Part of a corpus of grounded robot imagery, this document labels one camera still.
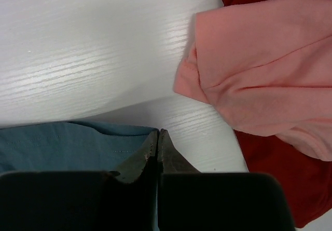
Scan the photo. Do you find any red t shirt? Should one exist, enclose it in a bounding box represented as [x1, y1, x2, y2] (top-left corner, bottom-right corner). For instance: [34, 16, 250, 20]
[222, 0, 331, 228]

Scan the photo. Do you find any teal blue t shirt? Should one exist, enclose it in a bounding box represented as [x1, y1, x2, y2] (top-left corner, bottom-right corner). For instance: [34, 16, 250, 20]
[1, 121, 155, 173]

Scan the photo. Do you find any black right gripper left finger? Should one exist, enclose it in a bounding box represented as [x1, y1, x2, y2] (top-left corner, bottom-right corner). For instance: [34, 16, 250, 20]
[1, 131, 159, 230]

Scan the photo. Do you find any pink t shirt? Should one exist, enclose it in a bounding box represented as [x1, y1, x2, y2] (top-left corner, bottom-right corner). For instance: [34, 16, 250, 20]
[174, 0, 331, 161]

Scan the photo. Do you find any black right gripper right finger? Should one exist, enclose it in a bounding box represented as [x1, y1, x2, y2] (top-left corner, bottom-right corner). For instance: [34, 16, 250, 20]
[157, 129, 295, 231]

